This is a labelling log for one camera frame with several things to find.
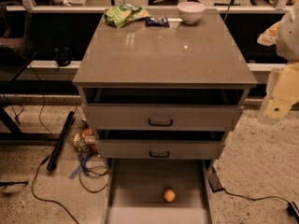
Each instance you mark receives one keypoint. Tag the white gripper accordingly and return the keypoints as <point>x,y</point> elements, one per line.
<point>290,42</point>

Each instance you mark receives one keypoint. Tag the orange fruit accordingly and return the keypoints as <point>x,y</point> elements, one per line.
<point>169,195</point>

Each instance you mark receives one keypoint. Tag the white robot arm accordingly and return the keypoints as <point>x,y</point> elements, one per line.
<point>287,45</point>

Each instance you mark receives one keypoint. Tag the grey drawer cabinet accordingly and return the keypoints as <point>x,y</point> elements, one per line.
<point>182,64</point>

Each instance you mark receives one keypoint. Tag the bottom grey open drawer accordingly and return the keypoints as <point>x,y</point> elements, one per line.
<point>136,192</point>

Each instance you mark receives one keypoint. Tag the top grey drawer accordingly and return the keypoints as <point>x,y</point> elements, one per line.
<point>162,117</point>

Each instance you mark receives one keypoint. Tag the middle grey drawer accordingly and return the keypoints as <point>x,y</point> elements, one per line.
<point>186,150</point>

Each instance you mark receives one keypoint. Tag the white bowl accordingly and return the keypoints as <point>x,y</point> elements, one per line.
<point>190,12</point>

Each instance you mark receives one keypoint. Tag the dark blue snack packet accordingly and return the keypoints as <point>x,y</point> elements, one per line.
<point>163,22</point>

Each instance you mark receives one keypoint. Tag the black power adapter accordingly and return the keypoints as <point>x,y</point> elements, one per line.
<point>215,182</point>

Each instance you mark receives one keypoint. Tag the black plug right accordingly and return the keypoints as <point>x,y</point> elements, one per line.
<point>293,210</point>

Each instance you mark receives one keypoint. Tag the green snack bag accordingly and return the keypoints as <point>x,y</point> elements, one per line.
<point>121,15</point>

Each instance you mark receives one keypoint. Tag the small colourful box clutter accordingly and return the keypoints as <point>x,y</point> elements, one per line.
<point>84,141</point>

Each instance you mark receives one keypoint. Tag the black headphones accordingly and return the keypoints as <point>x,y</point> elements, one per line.
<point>63,57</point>

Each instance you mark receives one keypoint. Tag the black long bar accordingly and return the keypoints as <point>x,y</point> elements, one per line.
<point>52,164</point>

